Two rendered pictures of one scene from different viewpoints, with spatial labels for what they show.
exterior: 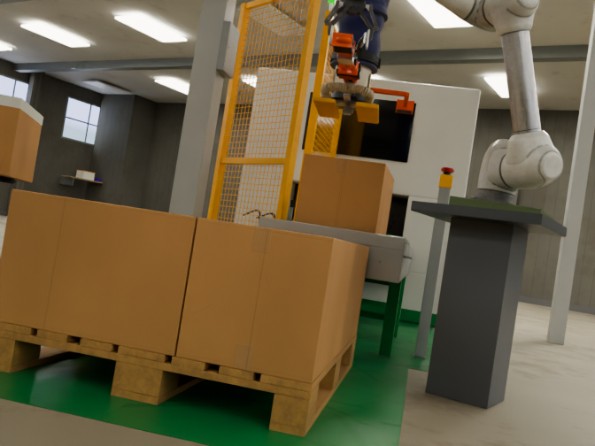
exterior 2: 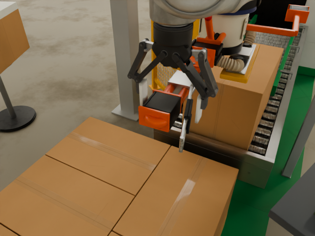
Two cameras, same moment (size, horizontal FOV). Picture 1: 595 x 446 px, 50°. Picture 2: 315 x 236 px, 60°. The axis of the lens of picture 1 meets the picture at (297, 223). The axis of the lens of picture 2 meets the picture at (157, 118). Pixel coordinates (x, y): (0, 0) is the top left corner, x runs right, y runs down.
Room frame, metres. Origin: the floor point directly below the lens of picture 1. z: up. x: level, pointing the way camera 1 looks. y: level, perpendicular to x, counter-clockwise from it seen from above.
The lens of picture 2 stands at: (1.86, -0.20, 1.64)
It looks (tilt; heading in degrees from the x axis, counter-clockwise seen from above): 38 degrees down; 16
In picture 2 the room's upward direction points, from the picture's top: straight up
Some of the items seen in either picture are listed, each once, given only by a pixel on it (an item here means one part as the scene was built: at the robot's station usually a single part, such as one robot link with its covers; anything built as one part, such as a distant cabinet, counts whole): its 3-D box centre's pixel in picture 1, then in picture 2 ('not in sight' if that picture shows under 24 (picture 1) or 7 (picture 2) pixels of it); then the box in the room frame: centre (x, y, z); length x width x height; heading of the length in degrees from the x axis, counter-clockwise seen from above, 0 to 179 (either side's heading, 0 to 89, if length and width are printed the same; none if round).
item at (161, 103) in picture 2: (343, 43); (160, 109); (2.36, -0.06, 1.27); 0.08 x 0.07 x 0.05; 172
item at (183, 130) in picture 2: (359, 49); (194, 103); (2.41, -0.13, 1.27); 0.31 x 0.03 x 0.05; 5
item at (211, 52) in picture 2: (348, 70); (205, 52); (2.70, -0.12, 1.27); 0.10 x 0.08 x 0.06; 82
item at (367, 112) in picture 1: (367, 110); (242, 56); (2.94, -0.24, 1.17); 0.34 x 0.10 x 0.05; 172
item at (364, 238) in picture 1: (330, 233); (208, 143); (3.03, -0.16, 0.58); 0.70 x 0.03 x 0.06; 79
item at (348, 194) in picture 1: (347, 204); (232, 89); (3.37, -0.24, 0.75); 0.60 x 0.40 x 0.40; 167
